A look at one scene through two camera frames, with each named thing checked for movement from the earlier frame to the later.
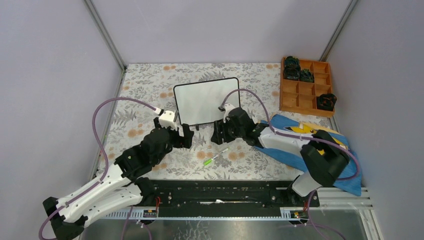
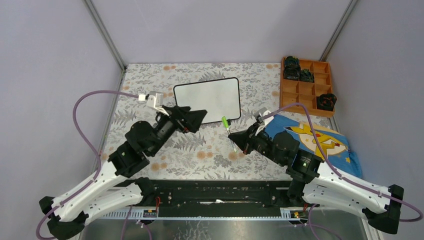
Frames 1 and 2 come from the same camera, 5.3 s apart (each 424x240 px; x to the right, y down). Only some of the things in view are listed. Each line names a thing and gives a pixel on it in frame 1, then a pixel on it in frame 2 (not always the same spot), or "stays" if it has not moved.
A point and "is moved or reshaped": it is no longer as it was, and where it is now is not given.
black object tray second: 292,71 stays
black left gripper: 185,142 -> 192,120
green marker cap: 207,162 is moved or reshaped
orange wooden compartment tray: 300,97 stays
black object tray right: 326,102 stays
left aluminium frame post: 98,19 stays
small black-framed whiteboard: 198,103 stays
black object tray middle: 306,75 stays
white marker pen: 222,152 -> 228,132
